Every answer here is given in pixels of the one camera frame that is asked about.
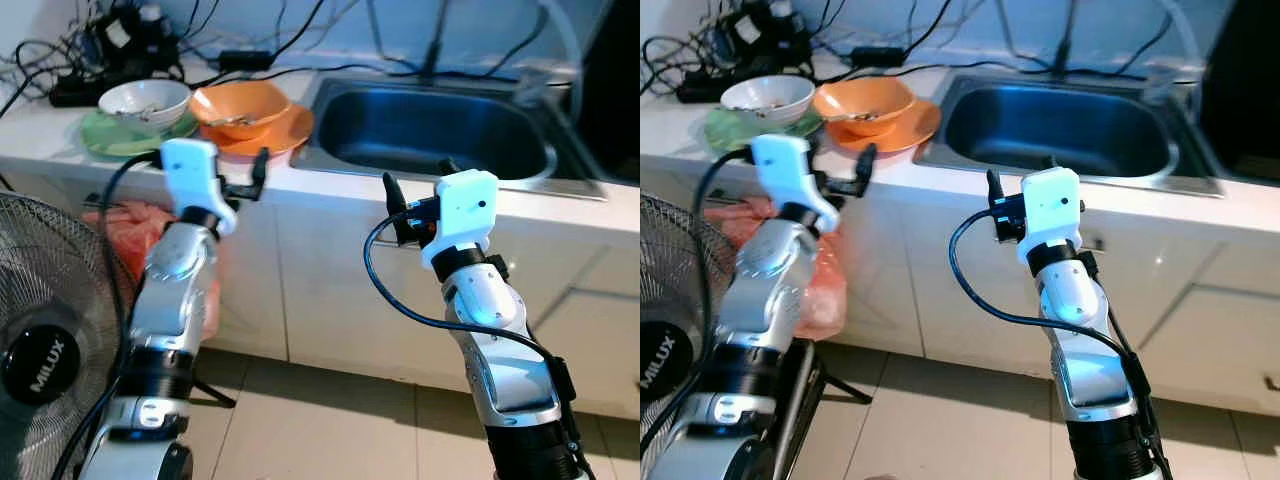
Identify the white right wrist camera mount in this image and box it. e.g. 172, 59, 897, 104
420, 169, 499, 271
1018, 166, 1084, 267

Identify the black device with white labels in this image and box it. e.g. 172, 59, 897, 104
715, 0, 811, 66
85, 5, 181, 71

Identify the black power cable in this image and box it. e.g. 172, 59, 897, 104
812, 60, 1053, 87
185, 62, 426, 91

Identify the orange bowl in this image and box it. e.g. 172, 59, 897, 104
812, 77, 916, 138
190, 80, 293, 141

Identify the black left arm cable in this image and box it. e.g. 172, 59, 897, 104
640, 148, 753, 461
55, 150, 161, 480

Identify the green plate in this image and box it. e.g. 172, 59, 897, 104
80, 108, 201, 159
705, 105, 823, 154

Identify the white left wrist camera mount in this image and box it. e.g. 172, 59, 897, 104
160, 138, 239, 237
750, 134, 841, 233

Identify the white bowl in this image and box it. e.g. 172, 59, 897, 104
98, 80, 191, 129
720, 75, 816, 126

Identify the stainless steel sink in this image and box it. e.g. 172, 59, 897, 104
912, 72, 1223, 196
290, 75, 609, 201

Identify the orange plate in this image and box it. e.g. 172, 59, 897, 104
830, 98, 941, 153
205, 103, 314, 158

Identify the black power strip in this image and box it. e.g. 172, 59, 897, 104
678, 75, 741, 101
50, 75, 131, 106

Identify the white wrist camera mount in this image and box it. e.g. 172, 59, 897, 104
160, 138, 239, 237
750, 134, 841, 233
420, 169, 499, 271
1018, 166, 1084, 267

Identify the metal faucet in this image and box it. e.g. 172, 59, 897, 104
420, 0, 451, 83
1050, 0, 1079, 81

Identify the black standing fan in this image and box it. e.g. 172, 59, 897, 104
0, 190, 136, 480
640, 190, 706, 480

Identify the black stand leg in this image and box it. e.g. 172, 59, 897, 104
190, 378, 238, 409
765, 340, 873, 480

